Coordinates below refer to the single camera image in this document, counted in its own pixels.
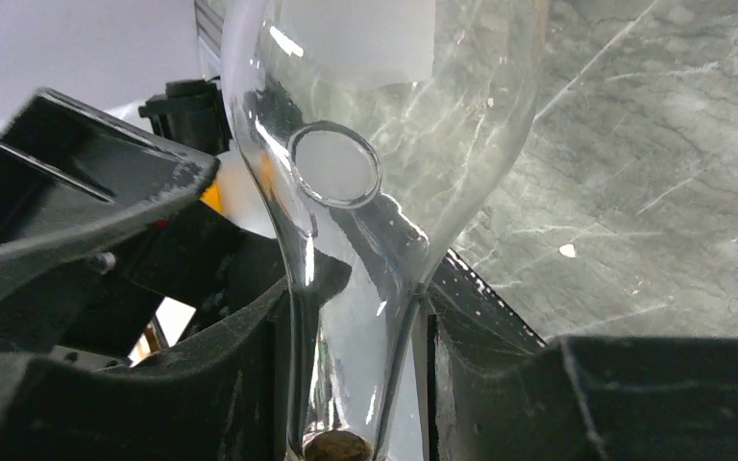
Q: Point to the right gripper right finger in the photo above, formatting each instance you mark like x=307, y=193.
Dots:
x=498, y=391

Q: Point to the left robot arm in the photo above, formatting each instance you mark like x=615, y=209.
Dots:
x=189, y=113

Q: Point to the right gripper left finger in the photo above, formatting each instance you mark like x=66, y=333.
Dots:
x=213, y=396

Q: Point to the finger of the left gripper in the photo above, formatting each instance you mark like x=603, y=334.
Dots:
x=75, y=180

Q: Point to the clear bottle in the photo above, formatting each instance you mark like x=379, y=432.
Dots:
x=374, y=131

